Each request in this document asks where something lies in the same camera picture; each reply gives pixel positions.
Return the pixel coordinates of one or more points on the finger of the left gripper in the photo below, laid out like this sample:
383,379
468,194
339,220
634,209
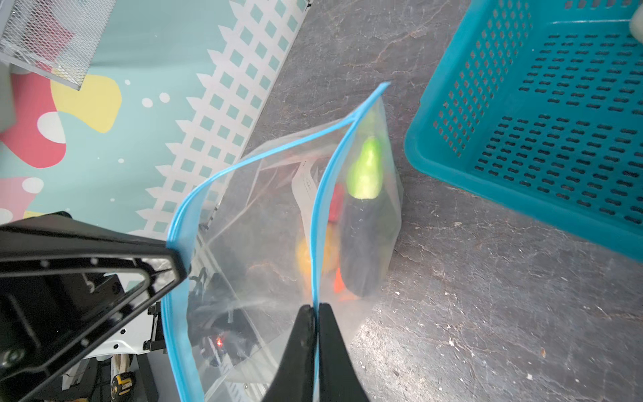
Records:
66,287

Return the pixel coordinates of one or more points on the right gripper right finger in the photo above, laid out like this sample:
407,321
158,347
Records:
337,377

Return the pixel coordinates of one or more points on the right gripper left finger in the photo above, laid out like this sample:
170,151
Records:
295,377

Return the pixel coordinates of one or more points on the orange carrot toy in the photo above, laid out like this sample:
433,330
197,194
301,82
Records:
340,289

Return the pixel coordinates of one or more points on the dark green cucumber toy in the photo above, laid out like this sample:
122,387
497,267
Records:
368,233

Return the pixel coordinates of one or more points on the clear zip top bag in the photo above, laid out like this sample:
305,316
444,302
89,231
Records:
257,246

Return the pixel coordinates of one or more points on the teal plastic basket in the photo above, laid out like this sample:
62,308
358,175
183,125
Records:
537,105

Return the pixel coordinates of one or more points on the red pepper toy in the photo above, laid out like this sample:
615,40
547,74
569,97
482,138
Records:
337,203

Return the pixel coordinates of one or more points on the white radish toy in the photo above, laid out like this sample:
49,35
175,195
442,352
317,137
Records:
636,24

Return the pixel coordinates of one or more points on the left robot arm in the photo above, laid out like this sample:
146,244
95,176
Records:
125,341

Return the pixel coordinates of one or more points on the white wire wall basket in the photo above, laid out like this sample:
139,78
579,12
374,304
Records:
54,39

